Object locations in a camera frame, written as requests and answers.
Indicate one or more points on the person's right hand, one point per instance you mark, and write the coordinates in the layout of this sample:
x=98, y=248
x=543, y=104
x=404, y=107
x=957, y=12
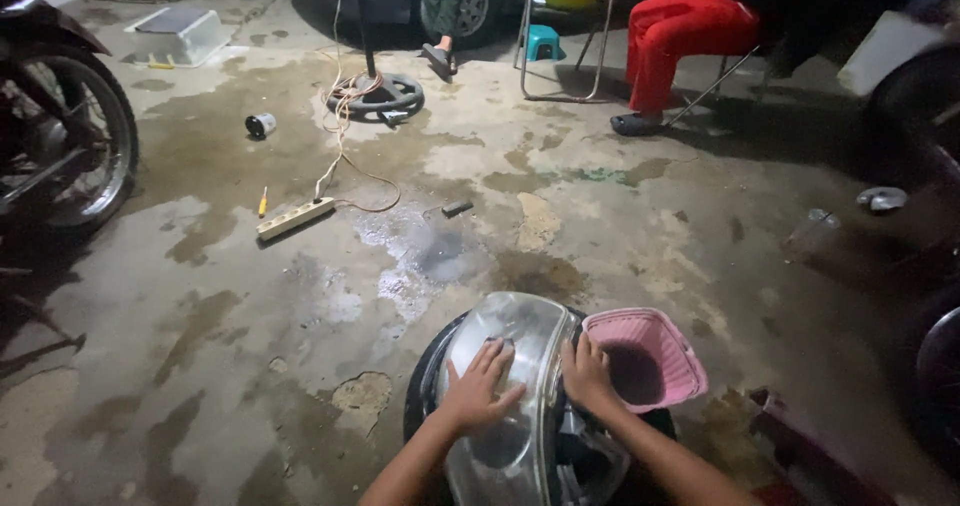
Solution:
x=589, y=382

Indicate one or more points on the person's left hand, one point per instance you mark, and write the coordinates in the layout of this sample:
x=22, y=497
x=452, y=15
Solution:
x=472, y=397

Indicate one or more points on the clear plastic headlight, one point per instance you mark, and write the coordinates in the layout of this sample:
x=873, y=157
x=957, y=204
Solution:
x=517, y=416

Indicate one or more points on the dark sanding pad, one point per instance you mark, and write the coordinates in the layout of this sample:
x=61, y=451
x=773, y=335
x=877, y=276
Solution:
x=501, y=341

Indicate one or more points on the black rubber tyre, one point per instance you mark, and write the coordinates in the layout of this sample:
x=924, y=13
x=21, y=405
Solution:
x=424, y=386

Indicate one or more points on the pink plastic basket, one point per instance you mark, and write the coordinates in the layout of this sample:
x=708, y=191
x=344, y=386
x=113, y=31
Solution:
x=649, y=356

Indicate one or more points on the small dark block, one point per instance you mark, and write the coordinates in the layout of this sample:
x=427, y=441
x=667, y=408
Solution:
x=457, y=208

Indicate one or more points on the cream power strip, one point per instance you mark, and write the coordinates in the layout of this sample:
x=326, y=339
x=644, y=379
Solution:
x=295, y=218

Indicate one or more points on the clear plastic cup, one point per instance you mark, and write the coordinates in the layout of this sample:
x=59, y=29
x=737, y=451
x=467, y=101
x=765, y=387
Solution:
x=814, y=234

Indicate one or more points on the yellow screwdriver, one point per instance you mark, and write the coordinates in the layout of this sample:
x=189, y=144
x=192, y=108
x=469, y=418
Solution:
x=262, y=203

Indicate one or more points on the black fan stand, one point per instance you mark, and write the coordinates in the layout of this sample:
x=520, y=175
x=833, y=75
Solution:
x=375, y=89

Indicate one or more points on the metal chair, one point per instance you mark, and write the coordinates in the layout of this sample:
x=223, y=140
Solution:
x=720, y=78

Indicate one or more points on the metal folding stand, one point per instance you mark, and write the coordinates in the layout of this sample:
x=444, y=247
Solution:
x=562, y=48

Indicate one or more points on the teal plastic stool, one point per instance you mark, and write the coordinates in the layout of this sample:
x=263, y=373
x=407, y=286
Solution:
x=544, y=43

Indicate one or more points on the round metal disc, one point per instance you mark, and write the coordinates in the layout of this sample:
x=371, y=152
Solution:
x=882, y=199

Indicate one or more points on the white plastic container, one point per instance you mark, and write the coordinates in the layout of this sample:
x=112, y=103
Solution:
x=889, y=52

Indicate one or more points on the white plastic storage box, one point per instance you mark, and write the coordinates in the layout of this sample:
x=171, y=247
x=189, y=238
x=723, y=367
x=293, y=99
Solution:
x=178, y=37

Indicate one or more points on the dark motorcycle with spoked wheel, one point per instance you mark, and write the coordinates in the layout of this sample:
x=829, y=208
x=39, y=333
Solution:
x=52, y=123

